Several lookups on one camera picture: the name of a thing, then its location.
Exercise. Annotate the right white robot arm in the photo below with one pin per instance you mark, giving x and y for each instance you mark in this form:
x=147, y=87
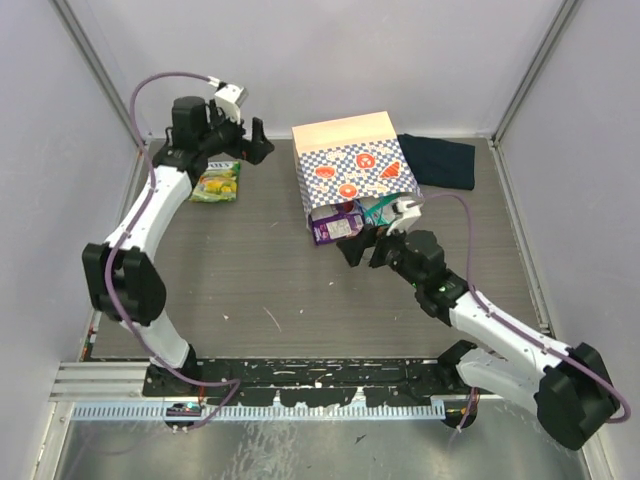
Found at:
x=568, y=389

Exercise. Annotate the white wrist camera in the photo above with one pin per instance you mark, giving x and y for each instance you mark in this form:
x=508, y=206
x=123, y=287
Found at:
x=406, y=212
x=229, y=98

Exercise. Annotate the blue checkered paper bag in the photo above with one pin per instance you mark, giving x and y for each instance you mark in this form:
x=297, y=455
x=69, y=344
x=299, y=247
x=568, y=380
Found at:
x=350, y=158

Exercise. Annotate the yellow green candy bag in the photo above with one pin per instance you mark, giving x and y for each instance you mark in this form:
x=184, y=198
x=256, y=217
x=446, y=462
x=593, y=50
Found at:
x=218, y=183

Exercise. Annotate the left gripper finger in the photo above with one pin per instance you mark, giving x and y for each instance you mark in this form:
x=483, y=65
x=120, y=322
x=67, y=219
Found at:
x=258, y=136
x=255, y=153

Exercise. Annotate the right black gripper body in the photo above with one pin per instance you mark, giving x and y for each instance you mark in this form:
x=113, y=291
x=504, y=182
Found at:
x=396, y=258

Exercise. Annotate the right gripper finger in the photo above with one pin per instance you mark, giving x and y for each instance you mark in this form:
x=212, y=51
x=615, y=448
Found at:
x=371, y=233
x=353, y=250

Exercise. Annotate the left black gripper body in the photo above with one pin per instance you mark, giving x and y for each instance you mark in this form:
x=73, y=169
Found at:
x=226, y=137

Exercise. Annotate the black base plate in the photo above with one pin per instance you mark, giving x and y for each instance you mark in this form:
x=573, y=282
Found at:
x=314, y=382

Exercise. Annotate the dark blue folded cloth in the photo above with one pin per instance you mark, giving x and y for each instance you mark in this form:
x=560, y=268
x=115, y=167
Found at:
x=438, y=162

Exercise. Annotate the green snack packet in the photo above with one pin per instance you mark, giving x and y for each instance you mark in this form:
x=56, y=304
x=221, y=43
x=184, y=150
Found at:
x=377, y=211

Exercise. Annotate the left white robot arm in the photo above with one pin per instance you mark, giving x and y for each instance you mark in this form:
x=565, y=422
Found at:
x=122, y=279

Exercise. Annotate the slotted cable duct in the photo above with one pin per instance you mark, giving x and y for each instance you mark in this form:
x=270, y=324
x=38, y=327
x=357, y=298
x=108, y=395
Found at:
x=185, y=412

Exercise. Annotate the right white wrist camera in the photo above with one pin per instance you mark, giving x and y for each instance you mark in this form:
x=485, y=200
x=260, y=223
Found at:
x=406, y=212

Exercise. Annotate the purple berries snack bag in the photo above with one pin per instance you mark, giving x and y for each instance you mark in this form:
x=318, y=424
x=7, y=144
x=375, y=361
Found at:
x=331, y=223

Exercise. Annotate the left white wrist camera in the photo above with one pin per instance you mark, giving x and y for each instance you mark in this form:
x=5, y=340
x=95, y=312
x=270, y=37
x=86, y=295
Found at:
x=229, y=98

